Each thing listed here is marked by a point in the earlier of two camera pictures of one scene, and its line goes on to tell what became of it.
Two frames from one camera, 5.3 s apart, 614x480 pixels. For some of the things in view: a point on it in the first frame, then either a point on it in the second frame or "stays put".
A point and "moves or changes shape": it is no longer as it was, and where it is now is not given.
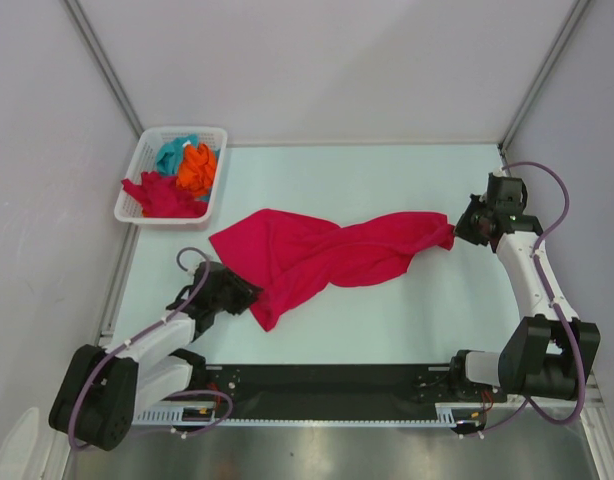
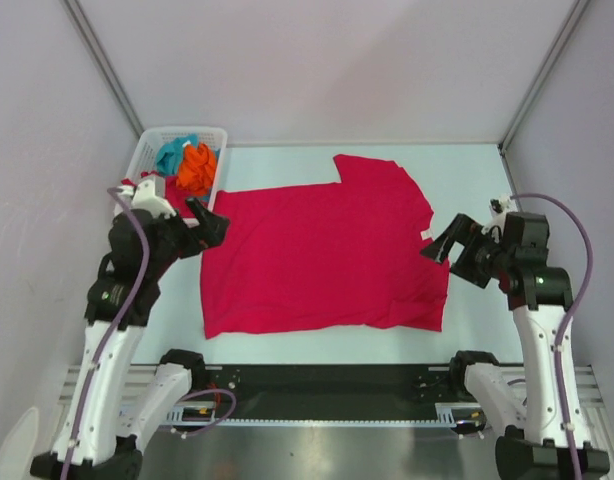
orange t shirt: x=197 y=169 stays put
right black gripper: x=462 y=229 → x=462 y=229
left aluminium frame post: x=93 y=44 stays put
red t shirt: x=291 y=255 moves or changes shape
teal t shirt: x=168 y=156 stays put
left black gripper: x=245 y=294 → x=213 y=228
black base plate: x=336 y=389 stays put
